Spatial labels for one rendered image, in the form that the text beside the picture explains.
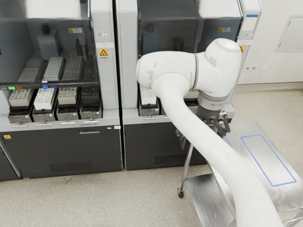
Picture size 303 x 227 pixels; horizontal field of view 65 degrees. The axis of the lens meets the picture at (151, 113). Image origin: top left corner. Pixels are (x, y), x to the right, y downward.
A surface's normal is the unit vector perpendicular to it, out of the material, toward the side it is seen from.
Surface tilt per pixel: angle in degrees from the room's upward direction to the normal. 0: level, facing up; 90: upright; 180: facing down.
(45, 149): 90
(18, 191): 0
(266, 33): 90
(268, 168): 0
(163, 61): 23
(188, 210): 0
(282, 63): 90
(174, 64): 18
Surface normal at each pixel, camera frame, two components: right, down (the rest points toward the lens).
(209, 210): 0.04, -0.74
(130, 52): 0.12, 0.67
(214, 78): -0.08, 0.63
